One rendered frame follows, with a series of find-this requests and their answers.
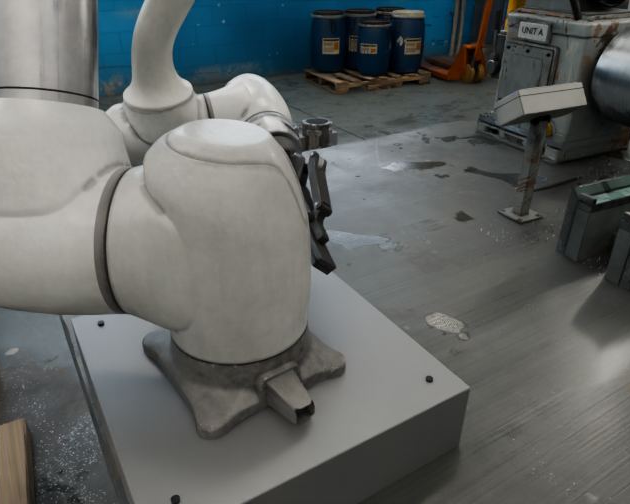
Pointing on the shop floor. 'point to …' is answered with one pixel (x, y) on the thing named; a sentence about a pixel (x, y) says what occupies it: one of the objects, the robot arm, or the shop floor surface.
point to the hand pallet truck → (474, 67)
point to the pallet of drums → (366, 48)
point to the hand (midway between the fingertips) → (315, 247)
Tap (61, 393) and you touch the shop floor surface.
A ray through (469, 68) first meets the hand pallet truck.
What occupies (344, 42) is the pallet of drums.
